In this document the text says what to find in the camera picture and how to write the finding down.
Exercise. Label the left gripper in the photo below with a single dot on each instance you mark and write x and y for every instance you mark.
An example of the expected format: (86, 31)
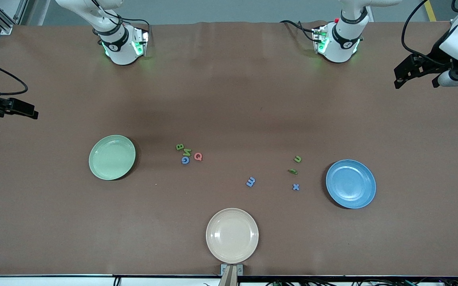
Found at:
(431, 60)

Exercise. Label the green letter u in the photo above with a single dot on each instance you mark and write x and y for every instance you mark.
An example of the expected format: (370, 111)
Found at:
(297, 159)

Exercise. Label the green letter p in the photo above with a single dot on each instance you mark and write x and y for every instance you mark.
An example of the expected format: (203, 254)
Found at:
(293, 171)

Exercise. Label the blue letter x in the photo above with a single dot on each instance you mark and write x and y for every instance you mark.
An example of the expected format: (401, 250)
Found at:
(296, 186)

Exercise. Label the green letter B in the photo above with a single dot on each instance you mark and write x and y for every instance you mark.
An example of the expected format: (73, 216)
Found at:
(179, 147)

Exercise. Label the blue letter G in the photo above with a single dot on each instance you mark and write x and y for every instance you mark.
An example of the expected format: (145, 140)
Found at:
(182, 160)

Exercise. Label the green letter N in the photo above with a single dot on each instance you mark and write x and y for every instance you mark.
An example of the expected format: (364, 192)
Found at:
(187, 152)

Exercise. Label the red letter Q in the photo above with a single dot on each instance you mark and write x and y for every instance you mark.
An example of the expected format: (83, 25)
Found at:
(195, 157)

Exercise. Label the blue letter m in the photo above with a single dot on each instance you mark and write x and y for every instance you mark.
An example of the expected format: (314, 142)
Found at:
(251, 182)

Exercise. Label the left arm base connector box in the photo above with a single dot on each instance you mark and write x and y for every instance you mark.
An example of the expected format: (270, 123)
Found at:
(319, 41)

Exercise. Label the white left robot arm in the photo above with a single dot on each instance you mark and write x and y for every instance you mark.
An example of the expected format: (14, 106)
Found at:
(342, 43)

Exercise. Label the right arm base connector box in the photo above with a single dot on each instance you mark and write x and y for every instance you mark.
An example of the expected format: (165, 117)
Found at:
(139, 45)

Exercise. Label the green plate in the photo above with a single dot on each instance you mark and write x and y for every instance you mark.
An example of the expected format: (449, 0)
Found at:
(111, 157)

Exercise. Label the blue plate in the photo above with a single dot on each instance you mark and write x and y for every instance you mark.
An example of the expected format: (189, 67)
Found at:
(351, 184)

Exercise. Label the brown table cover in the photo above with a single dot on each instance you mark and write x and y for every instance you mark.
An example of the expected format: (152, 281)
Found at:
(229, 99)

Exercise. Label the beige plate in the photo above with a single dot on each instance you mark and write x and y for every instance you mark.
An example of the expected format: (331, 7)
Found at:
(232, 235)

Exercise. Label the aluminium frame post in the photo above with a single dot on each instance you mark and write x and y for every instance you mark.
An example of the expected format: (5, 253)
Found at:
(5, 29)

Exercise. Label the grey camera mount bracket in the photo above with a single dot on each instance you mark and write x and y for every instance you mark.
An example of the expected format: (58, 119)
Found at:
(240, 270)

